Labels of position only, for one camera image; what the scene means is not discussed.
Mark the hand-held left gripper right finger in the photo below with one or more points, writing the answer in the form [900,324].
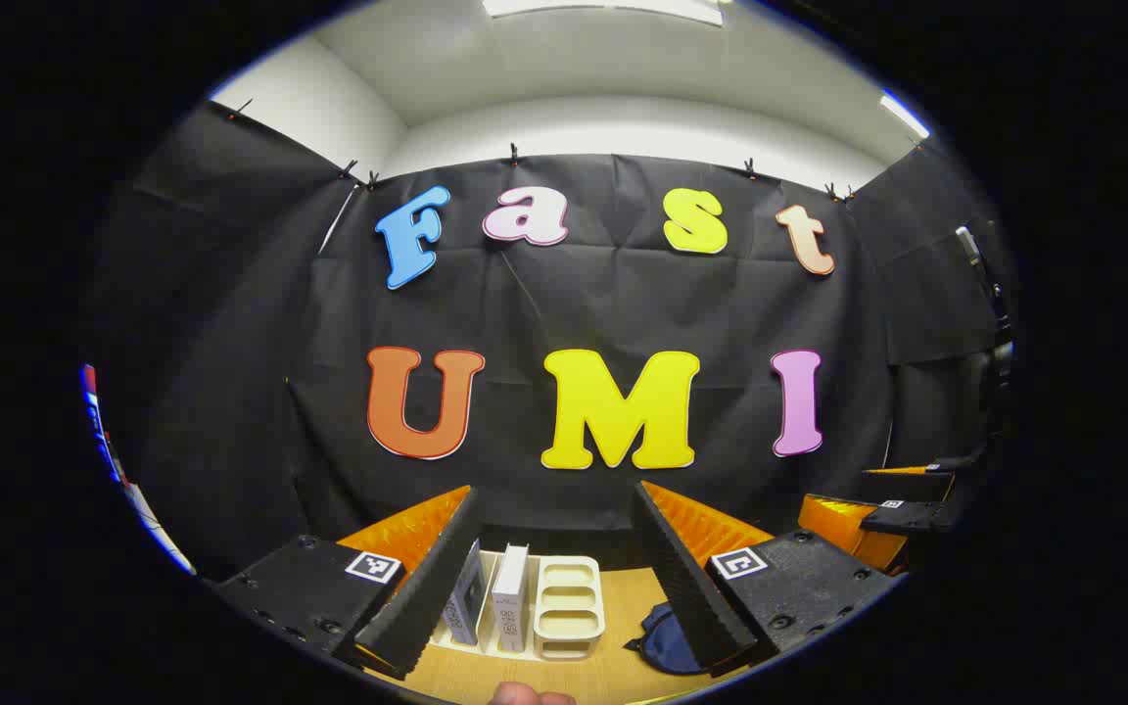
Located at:
[686,587]

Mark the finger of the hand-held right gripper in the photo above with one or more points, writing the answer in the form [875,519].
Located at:
[907,485]
[916,517]

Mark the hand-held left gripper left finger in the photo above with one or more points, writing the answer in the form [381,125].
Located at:
[427,597]

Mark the white patterned cover book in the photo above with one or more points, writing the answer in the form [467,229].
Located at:
[466,597]
[510,597]

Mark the blue black schoolbag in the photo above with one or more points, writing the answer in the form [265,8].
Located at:
[672,641]

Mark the white plastic bookshelf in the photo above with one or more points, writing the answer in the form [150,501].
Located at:
[569,607]

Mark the ceiling light panel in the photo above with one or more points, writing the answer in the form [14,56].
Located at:
[603,8]
[905,115]

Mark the row of black cloth clips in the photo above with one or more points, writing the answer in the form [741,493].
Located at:
[513,155]

